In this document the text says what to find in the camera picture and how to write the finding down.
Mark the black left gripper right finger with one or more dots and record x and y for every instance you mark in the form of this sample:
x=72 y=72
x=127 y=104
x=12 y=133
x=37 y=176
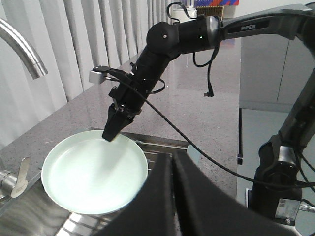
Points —
x=205 y=210

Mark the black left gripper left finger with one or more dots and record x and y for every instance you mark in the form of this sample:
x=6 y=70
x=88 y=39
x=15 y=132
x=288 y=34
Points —
x=151 y=212

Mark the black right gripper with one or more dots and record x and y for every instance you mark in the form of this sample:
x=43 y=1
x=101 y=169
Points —
x=128 y=99

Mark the light green round plate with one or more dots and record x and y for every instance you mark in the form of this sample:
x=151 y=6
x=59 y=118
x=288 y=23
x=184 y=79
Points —
x=89 y=175

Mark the chrome kitchen faucet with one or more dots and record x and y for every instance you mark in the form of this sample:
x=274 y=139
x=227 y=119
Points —
x=12 y=185

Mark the grey metal dish rack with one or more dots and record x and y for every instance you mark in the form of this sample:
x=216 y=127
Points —
x=160 y=147

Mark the wooden slatted rack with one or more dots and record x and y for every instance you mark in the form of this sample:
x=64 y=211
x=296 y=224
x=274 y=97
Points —
x=211 y=11

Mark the white pleated curtain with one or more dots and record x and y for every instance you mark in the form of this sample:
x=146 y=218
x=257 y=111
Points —
x=71 y=37

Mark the stainless steel sink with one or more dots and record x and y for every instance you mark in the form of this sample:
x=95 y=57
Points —
x=35 y=214

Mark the white kitchen appliance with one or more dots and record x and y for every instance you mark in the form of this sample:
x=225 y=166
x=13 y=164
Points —
x=179 y=15

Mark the red blue poster box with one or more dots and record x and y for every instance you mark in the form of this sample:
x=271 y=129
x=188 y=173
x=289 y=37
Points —
x=212 y=3

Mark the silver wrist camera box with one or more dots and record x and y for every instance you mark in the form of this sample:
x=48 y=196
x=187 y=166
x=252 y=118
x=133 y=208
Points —
x=96 y=77

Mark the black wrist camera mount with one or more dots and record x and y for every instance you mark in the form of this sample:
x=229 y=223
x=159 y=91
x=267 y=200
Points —
x=113 y=72

